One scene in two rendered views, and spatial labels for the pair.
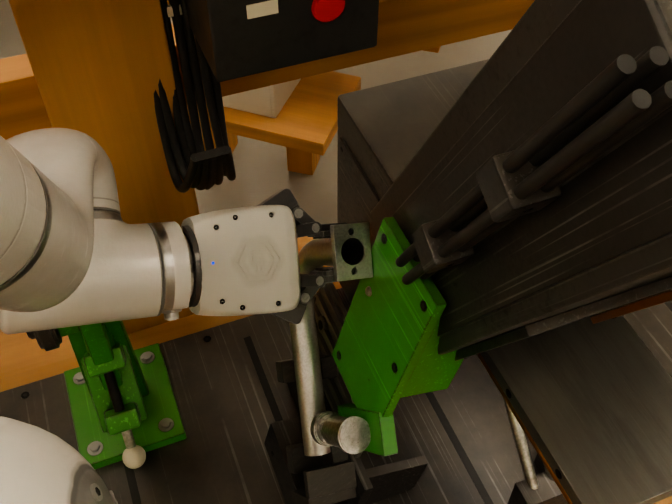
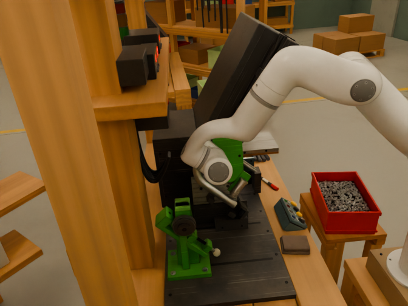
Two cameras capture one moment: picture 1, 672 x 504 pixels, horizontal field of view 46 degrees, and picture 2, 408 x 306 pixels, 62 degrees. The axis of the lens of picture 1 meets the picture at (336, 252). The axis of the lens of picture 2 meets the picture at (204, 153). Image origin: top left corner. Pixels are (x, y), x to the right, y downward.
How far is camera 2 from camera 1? 1.10 m
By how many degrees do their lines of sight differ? 57
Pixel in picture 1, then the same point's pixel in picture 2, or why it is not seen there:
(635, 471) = (268, 141)
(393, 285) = (226, 140)
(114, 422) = (209, 244)
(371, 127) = (170, 136)
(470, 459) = not seen: hidden behind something
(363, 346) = not seen: hidden behind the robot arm
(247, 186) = not seen: outside the picture
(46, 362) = (153, 293)
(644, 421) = (257, 138)
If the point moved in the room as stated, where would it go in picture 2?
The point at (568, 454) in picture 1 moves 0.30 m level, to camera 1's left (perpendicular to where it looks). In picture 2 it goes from (263, 147) to (251, 186)
